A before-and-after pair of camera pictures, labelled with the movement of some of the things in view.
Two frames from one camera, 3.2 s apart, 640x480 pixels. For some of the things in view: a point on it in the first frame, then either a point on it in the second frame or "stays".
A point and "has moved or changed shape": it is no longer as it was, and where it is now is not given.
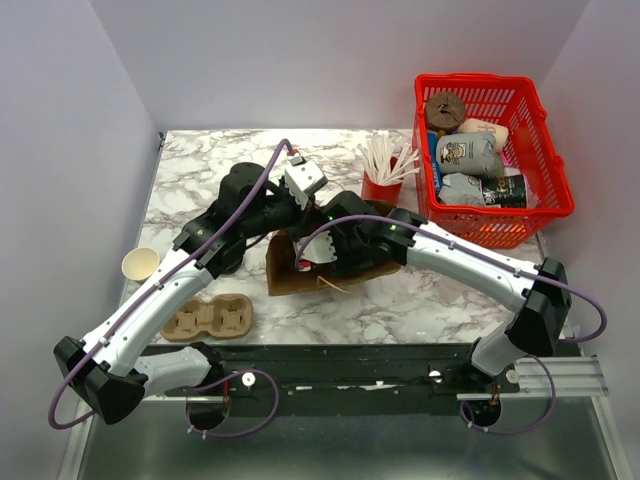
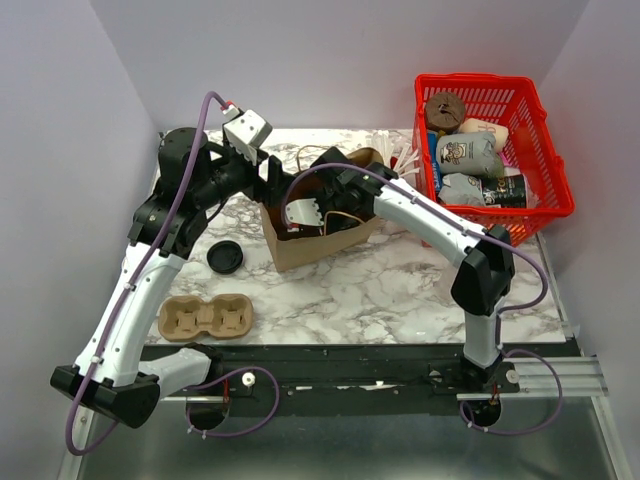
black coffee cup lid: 231,258 stays
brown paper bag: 285,276 has moved or changed shape
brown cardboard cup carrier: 229,315 stays
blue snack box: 435,171 stays
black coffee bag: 508,191 stays
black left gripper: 305,219 -> 277,183
